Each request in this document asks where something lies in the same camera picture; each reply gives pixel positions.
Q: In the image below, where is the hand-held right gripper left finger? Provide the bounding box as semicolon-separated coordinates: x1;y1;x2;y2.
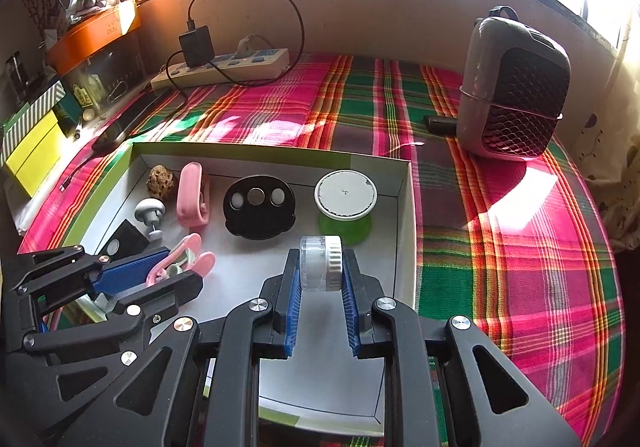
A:
55;249;303;447

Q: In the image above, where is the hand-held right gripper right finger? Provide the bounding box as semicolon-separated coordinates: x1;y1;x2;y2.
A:
341;249;583;447

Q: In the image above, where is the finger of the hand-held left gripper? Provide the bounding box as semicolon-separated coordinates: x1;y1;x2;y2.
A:
10;244;171;318
22;272;205;423

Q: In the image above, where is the black rectangular light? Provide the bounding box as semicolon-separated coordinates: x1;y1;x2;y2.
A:
102;219;152;262

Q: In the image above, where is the pink ear hook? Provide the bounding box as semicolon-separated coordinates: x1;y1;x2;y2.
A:
145;233;217;285

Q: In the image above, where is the clear plastic cylinder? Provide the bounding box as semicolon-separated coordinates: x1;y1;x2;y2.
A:
298;235;344;293

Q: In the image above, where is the grey mushroom knob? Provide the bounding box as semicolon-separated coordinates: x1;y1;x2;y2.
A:
133;198;167;242

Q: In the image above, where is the green cardboard box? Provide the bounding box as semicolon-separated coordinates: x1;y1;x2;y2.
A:
47;142;418;430

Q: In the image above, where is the black disc with holes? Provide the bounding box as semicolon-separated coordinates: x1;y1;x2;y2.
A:
222;175;297;240

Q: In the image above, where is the pink case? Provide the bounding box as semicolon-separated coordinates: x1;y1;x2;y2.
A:
176;162;212;229

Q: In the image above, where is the brown walnut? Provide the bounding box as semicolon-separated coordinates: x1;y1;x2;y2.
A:
146;165;176;200

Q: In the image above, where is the white and green spool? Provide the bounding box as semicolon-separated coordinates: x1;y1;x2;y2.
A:
314;169;377;248

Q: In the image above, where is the black phone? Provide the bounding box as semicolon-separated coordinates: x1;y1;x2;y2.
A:
90;89;166;154

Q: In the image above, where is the yellow box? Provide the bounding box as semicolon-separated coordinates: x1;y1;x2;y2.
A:
0;109;68;198

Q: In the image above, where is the plaid cloth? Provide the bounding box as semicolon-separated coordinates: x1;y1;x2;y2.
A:
17;54;626;447

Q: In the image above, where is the striped box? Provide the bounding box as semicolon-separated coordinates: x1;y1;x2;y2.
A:
2;79;68;138

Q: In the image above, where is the clear glass case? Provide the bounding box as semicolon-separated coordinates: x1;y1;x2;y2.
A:
60;34;151;120

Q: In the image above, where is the white power strip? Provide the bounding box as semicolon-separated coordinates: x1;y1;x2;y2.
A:
150;48;291;90

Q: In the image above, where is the black charger adapter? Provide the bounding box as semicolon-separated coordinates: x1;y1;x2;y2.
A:
179;25;217;68

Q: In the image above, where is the orange box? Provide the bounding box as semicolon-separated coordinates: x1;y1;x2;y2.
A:
46;1;142;75

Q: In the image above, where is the black phone cable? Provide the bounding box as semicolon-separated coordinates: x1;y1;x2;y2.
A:
59;152;101;192

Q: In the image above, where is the black charger cable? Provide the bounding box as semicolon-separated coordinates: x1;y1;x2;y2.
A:
167;0;306;90

